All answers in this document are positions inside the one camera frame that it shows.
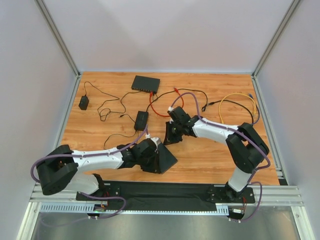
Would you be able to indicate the black power adapter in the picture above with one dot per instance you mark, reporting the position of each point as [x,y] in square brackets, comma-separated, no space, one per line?
[83,103]

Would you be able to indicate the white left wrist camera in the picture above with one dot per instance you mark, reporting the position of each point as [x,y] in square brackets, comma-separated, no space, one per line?
[155,140]

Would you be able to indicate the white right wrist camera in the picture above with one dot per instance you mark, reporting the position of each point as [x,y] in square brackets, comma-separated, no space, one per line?
[171,113]

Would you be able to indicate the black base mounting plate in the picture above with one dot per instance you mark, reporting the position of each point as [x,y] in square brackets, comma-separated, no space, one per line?
[157,196]

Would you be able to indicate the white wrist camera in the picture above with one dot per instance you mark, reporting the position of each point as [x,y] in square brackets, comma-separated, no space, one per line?
[171,113]
[155,140]

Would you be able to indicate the aluminium frame post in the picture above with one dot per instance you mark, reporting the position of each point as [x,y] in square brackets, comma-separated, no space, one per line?
[276,36]
[57,35]

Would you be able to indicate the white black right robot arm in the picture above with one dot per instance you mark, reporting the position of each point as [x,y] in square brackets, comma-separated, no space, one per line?
[246,147]

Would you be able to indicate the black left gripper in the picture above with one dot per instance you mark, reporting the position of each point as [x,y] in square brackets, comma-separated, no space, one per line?
[155,156]

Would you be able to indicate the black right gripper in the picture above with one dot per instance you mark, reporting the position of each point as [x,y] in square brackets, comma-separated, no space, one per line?
[173,128]

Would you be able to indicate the black network switch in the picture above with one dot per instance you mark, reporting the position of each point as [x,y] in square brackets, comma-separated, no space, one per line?
[145,84]

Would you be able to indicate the aluminium front frame rail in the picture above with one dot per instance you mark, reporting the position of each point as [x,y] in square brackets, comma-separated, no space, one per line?
[76,202]

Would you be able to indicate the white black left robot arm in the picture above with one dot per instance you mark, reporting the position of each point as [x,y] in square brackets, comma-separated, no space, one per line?
[67,169]

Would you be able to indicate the small black box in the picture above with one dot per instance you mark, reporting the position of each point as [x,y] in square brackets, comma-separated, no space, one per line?
[141,120]

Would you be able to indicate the left aluminium frame post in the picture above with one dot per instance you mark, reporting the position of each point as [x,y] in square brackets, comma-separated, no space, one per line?
[57,35]

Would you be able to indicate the right aluminium frame post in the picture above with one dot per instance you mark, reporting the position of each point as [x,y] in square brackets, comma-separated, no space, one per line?
[276,36]

